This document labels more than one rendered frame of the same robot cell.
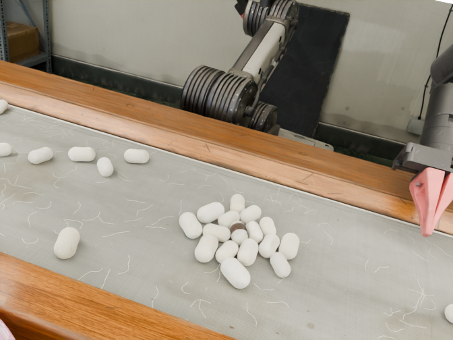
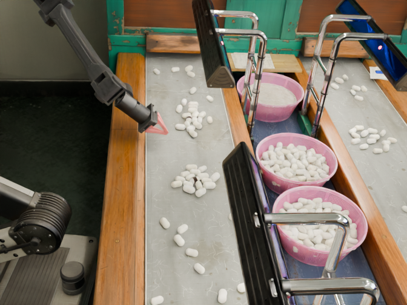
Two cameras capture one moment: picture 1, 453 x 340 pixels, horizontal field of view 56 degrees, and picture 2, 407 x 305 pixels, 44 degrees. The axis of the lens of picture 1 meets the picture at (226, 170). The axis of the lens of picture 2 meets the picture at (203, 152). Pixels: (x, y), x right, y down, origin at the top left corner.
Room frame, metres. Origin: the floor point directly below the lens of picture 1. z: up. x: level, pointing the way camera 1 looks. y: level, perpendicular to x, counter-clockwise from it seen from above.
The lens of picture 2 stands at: (0.78, 1.09, 1.75)
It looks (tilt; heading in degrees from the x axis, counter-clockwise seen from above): 37 degrees down; 250
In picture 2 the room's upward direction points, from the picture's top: 5 degrees clockwise
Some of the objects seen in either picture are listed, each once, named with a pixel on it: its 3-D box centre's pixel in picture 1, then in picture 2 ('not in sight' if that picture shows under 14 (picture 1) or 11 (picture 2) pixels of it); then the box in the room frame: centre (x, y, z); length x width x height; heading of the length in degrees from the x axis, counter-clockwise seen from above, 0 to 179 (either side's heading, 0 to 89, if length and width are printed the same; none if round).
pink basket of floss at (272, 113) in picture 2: not in sight; (268, 98); (-0.05, -0.48, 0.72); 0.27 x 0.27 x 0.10
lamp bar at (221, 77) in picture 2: not in sight; (211, 31); (0.26, -0.37, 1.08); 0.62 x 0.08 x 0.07; 78
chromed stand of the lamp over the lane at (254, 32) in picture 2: not in sight; (229, 80); (0.18, -0.35, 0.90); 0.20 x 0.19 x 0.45; 78
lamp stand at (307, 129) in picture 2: not in sight; (340, 82); (-0.21, -0.27, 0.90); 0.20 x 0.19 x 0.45; 78
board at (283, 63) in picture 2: not in sight; (260, 62); (-0.09, -0.70, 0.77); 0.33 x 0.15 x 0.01; 168
